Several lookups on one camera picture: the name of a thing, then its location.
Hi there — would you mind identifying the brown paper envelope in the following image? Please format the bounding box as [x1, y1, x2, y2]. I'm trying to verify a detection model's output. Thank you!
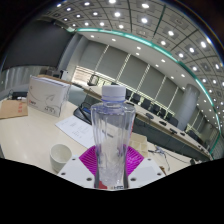
[0, 99, 29, 120]

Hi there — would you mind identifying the white paper sheet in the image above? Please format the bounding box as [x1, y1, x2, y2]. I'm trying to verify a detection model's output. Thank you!
[54, 115, 98, 150]

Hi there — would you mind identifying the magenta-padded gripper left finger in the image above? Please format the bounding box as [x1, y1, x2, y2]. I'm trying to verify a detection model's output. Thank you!
[57, 143, 100, 190]

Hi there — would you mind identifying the clear plastic water bottle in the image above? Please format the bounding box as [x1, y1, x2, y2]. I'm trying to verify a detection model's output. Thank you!
[90, 84, 137, 191]

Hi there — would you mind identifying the white printed carton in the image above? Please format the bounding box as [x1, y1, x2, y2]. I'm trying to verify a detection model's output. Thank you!
[26, 75, 72, 118]

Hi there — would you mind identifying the small open cardboard box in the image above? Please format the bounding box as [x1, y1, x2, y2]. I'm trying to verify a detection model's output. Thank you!
[128, 132, 150, 158]

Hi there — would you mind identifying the white ceramic mug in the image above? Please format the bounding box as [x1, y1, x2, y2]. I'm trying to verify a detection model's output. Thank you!
[49, 143, 73, 173]

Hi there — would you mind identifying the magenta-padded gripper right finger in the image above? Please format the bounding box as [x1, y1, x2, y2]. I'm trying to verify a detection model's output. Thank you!
[124, 145, 167, 190]

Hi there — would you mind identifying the group of ceiling lights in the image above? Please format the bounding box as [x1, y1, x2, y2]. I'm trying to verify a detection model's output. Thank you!
[43, 0, 224, 134]

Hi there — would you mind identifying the long curved conference desk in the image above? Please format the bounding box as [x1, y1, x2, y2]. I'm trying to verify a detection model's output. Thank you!
[83, 84, 213, 161]

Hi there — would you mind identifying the row of black office chairs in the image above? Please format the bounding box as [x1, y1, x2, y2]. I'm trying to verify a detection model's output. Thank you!
[124, 88, 181, 128]

